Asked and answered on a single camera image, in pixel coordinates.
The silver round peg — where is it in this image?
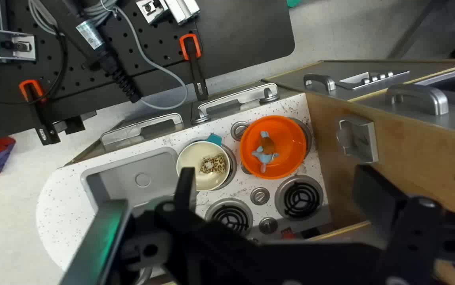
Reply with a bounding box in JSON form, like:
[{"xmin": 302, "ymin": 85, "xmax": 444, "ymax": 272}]
[{"xmin": 259, "ymin": 85, "xmax": 283, "ymax": 106}]

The grey toy sink basin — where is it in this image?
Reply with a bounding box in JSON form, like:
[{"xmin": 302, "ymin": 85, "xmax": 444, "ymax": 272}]
[{"xmin": 81, "ymin": 147, "xmax": 184, "ymax": 223}]

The small silver cabinet handle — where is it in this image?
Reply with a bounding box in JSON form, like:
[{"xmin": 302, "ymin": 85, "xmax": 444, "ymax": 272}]
[{"xmin": 303, "ymin": 72, "xmax": 338, "ymax": 95}]

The orange handled black clamp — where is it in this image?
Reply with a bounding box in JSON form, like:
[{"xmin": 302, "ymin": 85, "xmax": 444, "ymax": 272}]
[
  {"xmin": 178, "ymin": 31, "xmax": 211, "ymax": 101},
  {"xmin": 18, "ymin": 77, "xmax": 62, "ymax": 147}
]

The aluminium extrusion bar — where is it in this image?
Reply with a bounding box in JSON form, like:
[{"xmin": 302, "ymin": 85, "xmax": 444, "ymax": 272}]
[{"xmin": 135, "ymin": 0, "xmax": 202, "ymax": 26}]

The silver stove knob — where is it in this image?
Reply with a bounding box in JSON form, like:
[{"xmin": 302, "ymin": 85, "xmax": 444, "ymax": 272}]
[
  {"xmin": 230, "ymin": 118, "xmax": 251, "ymax": 142},
  {"xmin": 257, "ymin": 215, "xmax": 281, "ymax": 235},
  {"xmin": 249, "ymin": 185, "xmax": 271, "ymax": 207}
]

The black coil toy burner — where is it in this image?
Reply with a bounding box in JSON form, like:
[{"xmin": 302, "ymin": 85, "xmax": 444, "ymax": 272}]
[
  {"xmin": 275, "ymin": 174, "xmax": 325, "ymax": 221},
  {"xmin": 205, "ymin": 196, "xmax": 256, "ymax": 237}
]

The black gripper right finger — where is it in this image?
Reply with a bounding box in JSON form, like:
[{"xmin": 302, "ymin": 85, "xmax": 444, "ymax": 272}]
[{"xmin": 352, "ymin": 163, "xmax": 414, "ymax": 235}]

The wooden toy cabinet grey front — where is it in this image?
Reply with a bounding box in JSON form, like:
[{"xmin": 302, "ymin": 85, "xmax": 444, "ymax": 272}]
[{"xmin": 273, "ymin": 57, "xmax": 455, "ymax": 218}]

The large silver cabinet handle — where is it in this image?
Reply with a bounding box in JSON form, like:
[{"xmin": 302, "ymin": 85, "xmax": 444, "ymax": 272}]
[{"xmin": 386, "ymin": 82, "xmax": 452, "ymax": 117}]

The black pegboard table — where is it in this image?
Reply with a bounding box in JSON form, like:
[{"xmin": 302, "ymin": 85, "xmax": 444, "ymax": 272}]
[{"xmin": 0, "ymin": 0, "xmax": 297, "ymax": 144}]

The leopard print plush toy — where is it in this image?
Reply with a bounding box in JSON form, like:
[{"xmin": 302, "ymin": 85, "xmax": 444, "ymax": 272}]
[{"xmin": 200, "ymin": 153, "xmax": 230, "ymax": 175}]

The thick black cable connector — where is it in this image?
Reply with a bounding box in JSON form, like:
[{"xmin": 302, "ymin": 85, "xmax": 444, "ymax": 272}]
[{"xmin": 59, "ymin": 0, "xmax": 145, "ymax": 102}]

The orange and blue plush toy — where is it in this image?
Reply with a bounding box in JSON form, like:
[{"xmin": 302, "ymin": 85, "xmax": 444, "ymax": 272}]
[{"xmin": 252, "ymin": 133, "xmax": 283, "ymax": 174}]

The white speckled toy kitchen countertop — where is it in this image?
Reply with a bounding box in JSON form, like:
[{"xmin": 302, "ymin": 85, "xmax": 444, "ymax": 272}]
[{"xmin": 35, "ymin": 91, "xmax": 330, "ymax": 272}]

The grey control panel strip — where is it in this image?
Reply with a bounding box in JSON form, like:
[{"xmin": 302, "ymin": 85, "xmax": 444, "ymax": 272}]
[{"xmin": 338, "ymin": 68, "xmax": 413, "ymax": 91}]

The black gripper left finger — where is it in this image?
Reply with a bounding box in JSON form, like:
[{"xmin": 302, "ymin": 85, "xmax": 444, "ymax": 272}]
[{"xmin": 172, "ymin": 166, "xmax": 202, "ymax": 218}]

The thin grey cable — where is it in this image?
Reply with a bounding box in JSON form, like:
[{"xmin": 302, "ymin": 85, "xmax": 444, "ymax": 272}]
[{"xmin": 99, "ymin": 0, "xmax": 192, "ymax": 112}]

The silver rail bar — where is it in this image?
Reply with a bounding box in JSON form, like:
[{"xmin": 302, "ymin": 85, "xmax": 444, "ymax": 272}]
[
  {"xmin": 102, "ymin": 110, "xmax": 187, "ymax": 152},
  {"xmin": 197, "ymin": 93, "xmax": 265, "ymax": 125}
]

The orange plastic bowl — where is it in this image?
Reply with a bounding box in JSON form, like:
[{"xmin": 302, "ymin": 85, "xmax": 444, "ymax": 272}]
[{"xmin": 238, "ymin": 114, "xmax": 311, "ymax": 180}]

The silver square bracket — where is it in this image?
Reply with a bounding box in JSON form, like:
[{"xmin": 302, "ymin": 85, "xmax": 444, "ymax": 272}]
[{"xmin": 336, "ymin": 115, "xmax": 381, "ymax": 164}]

